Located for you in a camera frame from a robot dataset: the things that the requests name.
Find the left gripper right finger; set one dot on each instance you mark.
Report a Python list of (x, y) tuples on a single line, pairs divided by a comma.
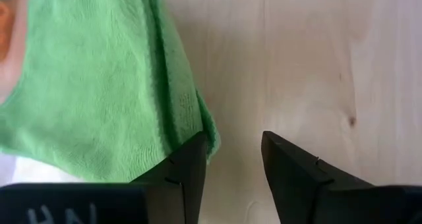
[(313, 201)]

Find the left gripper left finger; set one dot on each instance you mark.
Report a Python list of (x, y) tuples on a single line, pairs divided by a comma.
[(165, 201)]

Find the green microfiber towel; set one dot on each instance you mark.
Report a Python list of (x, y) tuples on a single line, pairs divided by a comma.
[(99, 85)]

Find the orange plastic basket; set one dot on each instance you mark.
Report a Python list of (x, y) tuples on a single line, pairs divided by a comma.
[(4, 29)]

